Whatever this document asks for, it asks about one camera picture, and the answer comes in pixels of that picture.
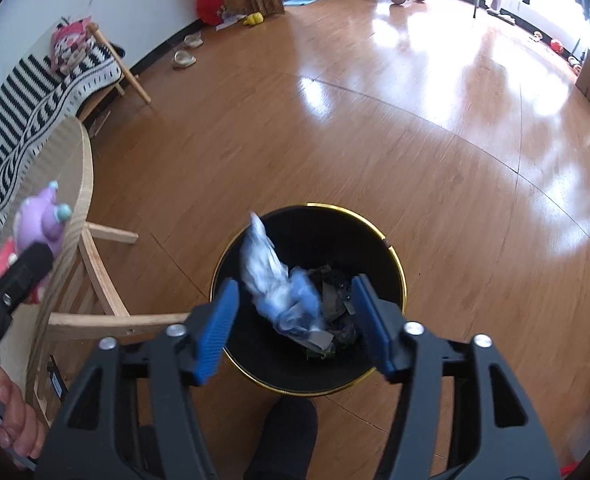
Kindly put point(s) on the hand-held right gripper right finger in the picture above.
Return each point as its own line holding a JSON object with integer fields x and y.
{"x": 372, "y": 325}

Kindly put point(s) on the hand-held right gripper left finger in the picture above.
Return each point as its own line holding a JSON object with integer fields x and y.
{"x": 220, "y": 330}

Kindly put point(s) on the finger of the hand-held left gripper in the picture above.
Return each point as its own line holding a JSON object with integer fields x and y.
{"x": 27, "y": 265}

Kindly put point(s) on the purple plush toy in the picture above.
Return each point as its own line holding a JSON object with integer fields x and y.
{"x": 37, "y": 220}

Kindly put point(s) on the blue white snack wrapper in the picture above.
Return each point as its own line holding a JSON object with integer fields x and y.
{"x": 265, "y": 270}

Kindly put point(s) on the black bin with gold rim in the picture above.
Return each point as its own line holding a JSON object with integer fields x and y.
{"x": 315, "y": 240}

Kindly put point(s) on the person's left hand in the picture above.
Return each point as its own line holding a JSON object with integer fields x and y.
{"x": 17, "y": 410}

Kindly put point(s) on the dark crumpled scraps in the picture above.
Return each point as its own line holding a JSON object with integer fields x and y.
{"x": 335, "y": 290}

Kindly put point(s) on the small black box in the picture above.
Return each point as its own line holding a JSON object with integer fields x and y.
{"x": 57, "y": 380}

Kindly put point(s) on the round wooden table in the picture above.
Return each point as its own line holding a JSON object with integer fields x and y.
{"x": 70, "y": 170}

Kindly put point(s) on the person's black sock foot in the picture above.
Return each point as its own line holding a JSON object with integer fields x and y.
{"x": 285, "y": 440}

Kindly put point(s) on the black white striped blanket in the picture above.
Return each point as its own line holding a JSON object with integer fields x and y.
{"x": 30, "y": 90}

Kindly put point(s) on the wooden bench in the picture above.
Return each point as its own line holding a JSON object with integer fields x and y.
{"x": 137, "y": 85}

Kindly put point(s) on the white paper sheet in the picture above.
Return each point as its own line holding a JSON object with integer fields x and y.
{"x": 230, "y": 20}

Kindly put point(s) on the yellow toy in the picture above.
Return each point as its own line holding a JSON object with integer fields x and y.
{"x": 254, "y": 19}

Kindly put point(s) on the red bag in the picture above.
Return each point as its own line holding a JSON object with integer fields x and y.
{"x": 210, "y": 7}

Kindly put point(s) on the blue floor mat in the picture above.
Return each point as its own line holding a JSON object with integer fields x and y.
{"x": 302, "y": 2}

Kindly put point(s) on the small red toy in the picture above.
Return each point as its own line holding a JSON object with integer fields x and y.
{"x": 556, "y": 46}

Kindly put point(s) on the mop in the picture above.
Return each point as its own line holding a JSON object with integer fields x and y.
{"x": 500, "y": 16}

